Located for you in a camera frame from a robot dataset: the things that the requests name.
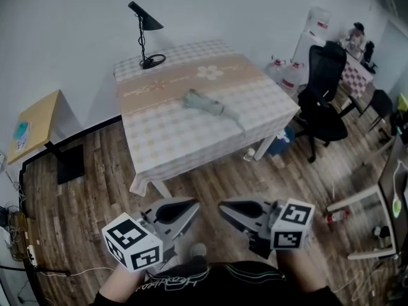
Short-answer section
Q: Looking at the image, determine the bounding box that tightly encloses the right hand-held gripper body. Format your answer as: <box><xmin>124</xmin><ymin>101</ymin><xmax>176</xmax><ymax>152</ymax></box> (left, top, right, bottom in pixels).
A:
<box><xmin>245</xmin><ymin>198</ymin><xmax>316</xmax><ymax>260</ymax></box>

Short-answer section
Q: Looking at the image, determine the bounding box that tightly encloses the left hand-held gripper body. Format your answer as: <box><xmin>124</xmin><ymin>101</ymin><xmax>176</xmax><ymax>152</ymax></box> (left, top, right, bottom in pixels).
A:
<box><xmin>101</xmin><ymin>202</ymin><xmax>178</xmax><ymax>272</ymax></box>

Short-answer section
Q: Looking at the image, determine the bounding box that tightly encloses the person's left forearm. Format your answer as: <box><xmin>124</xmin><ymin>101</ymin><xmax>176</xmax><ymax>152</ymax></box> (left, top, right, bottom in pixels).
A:
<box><xmin>112</xmin><ymin>262</ymin><xmax>148</xmax><ymax>288</ymax></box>

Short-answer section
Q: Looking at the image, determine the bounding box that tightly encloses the person's right forearm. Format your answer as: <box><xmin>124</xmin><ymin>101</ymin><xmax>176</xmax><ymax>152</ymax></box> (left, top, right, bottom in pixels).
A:
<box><xmin>273</xmin><ymin>249</ymin><xmax>323</xmax><ymax>295</ymax></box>

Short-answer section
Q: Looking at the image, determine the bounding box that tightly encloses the person's grey shoe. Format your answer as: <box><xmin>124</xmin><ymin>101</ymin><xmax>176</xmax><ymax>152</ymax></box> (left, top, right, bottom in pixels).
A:
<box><xmin>190</xmin><ymin>243</ymin><xmax>207</xmax><ymax>258</ymax></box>

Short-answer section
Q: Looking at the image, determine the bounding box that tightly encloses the red and white bottle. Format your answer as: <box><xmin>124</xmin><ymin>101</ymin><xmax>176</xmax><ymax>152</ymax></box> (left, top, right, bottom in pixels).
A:
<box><xmin>326</xmin><ymin>210</ymin><xmax>351</xmax><ymax>224</ymax></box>

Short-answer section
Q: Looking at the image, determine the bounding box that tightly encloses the person's black printed shirt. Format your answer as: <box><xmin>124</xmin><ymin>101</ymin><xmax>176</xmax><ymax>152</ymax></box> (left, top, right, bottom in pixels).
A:
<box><xmin>92</xmin><ymin>259</ymin><xmax>345</xmax><ymax>306</ymax></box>

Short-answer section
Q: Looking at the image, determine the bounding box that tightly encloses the blue bin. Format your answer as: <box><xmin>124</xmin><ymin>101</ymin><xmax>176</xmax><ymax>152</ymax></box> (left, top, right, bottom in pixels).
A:
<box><xmin>267</xmin><ymin>126</ymin><xmax>296</xmax><ymax>156</ymax></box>

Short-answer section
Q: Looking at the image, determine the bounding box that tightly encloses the table with checkered tablecloth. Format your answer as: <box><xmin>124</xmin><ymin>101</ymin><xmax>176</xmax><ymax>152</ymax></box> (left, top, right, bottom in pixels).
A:
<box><xmin>113</xmin><ymin>38</ymin><xmax>301</xmax><ymax>200</ymax></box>

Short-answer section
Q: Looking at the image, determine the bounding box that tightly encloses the white power strip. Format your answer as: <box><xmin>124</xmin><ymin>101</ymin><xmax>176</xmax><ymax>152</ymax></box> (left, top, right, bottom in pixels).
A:
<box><xmin>25</xmin><ymin>245</ymin><xmax>39</xmax><ymax>266</ymax></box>

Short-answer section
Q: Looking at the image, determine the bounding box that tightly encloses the white and green gooseneck lamp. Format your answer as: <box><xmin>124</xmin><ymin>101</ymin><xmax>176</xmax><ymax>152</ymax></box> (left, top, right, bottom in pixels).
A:
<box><xmin>391</xmin><ymin>159</ymin><xmax>404</xmax><ymax>219</ymax></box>

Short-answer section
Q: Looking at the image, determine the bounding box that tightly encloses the dark desk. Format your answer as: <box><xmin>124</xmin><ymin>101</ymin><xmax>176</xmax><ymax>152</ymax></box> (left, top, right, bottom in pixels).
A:
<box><xmin>378</xmin><ymin>132</ymin><xmax>408</xmax><ymax>255</ymax></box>

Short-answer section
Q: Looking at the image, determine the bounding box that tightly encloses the black office chair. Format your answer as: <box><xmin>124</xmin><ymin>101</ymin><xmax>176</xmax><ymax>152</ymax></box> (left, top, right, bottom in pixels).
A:
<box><xmin>295</xmin><ymin>40</ymin><xmax>349</xmax><ymax>164</ymax></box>

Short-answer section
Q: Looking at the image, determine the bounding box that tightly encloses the brown cardboard box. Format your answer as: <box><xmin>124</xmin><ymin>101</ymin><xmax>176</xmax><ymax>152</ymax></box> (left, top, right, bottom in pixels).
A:
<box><xmin>8</xmin><ymin>211</ymin><xmax>40</xmax><ymax>264</ymax></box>

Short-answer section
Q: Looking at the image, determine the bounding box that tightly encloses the clear water jug red label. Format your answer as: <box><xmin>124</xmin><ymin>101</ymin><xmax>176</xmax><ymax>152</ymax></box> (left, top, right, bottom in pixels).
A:
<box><xmin>280</xmin><ymin>61</ymin><xmax>305</xmax><ymax>97</ymax></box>
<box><xmin>266</xmin><ymin>55</ymin><xmax>287</xmax><ymax>83</ymax></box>

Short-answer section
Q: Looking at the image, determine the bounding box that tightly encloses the black stool chair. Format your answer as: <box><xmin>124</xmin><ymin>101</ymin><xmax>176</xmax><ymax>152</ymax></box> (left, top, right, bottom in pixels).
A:
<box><xmin>349</xmin><ymin>89</ymin><xmax>395</xmax><ymax>134</ymax></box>

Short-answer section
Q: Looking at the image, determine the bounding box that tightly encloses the wooden side table black base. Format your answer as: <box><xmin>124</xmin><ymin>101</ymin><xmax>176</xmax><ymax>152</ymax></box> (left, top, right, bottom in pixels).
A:
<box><xmin>6</xmin><ymin>89</ymin><xmax>86</xmax><ymax>186</ymax></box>

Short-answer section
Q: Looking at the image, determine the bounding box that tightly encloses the teal and white paper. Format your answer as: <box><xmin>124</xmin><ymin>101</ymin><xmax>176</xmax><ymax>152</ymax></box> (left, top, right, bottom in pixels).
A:
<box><xmin>14</xmin><ymin>121</ymin><xmax>32</xmax><ymax>151</ymax></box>

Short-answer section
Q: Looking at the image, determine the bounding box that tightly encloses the white water dispenser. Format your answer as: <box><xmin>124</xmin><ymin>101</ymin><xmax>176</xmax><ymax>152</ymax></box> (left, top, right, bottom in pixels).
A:
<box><xmin>291</xmin><ymin>30</ymin><xmax>329</xmax><ymax>85</ymax></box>

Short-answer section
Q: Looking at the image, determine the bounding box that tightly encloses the small black swivel chair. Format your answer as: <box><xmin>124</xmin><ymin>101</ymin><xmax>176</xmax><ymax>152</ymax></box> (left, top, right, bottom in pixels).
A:
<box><xmin>363</xmin><ymin>40</ymin><xmax>379</xmax><ymax>75</ymax></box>

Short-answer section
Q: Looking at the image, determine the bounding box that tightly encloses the large water jug on dispenser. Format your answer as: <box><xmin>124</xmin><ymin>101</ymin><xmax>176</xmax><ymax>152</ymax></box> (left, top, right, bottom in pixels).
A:
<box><xmin>306</xmin><ymin>6</ymin><xmax>332</xmax><ymax>40</ymax></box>

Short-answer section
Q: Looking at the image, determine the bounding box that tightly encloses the black desk lamp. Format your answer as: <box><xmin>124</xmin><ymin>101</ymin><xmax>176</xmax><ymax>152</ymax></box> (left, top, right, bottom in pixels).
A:
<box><xmin>127</xmin><ymin>1</ymin><xmax>167</xmax><ymax>70</ymax></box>

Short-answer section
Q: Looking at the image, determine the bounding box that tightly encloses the white cable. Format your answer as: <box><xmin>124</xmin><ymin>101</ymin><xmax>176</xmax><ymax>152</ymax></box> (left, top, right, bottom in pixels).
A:
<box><xmin>37</xmin><ymin>266</ymin><xmax>116</xmax><ymax>277</ymax></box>

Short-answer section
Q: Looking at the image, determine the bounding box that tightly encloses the white frame side table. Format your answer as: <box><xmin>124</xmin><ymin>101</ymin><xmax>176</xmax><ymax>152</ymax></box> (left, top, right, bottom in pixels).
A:
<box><xmin>326</xmin><ymin>183</ymin><xmax>399</xmax><ymax>261</ymax></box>

